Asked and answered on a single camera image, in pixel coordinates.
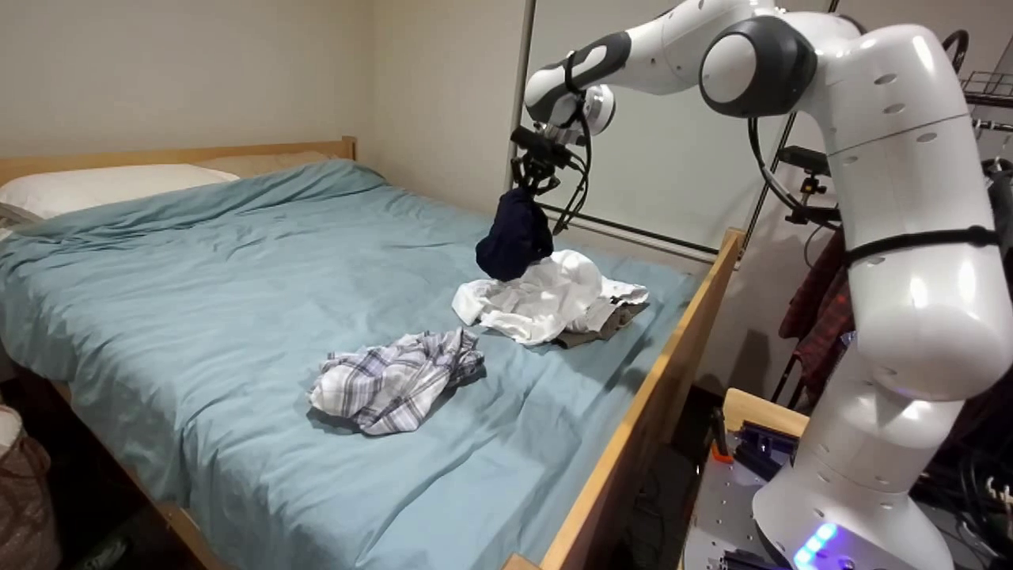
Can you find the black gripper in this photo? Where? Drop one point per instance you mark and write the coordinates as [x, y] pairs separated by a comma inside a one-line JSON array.
[[548, 160]]

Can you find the navy blue garment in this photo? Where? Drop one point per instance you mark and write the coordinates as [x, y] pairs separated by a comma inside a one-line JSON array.
[[515, 243]]

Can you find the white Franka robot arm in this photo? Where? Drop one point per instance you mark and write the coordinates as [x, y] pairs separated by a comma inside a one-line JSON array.
[[905, 209]]

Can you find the white garment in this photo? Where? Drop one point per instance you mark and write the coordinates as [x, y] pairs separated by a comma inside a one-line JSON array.
[[548, 301]]

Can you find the plaid checkered garment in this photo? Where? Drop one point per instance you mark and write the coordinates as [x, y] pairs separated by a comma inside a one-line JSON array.
[[397, 380]]

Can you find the dark red hanging garment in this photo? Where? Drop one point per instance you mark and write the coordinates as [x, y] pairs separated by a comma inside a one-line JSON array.
[[823, 329]]

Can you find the white framed window panel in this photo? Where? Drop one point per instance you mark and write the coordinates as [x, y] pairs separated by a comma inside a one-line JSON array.
[[652, 147]]

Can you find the wooden bed with blue sheet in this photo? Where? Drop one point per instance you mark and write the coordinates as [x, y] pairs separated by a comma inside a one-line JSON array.
[[642, 412]]

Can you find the orange black hand tool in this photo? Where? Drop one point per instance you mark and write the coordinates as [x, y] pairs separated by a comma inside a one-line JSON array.
[[755, 449]]

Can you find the light blue bed sheet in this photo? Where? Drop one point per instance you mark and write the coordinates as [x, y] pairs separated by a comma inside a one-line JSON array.
[[210, 305]]

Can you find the wooden edged robot table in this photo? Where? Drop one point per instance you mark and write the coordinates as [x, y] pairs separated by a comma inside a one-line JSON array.
[[728, 509]]

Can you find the white pillow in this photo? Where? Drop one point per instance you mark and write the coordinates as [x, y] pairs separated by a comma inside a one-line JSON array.
[[98, 189]]

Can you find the brown bag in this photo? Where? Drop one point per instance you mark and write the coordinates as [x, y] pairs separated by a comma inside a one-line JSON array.
[[22, 495]]

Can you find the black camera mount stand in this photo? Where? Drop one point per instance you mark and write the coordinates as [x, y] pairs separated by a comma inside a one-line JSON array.
[[808, 184]]

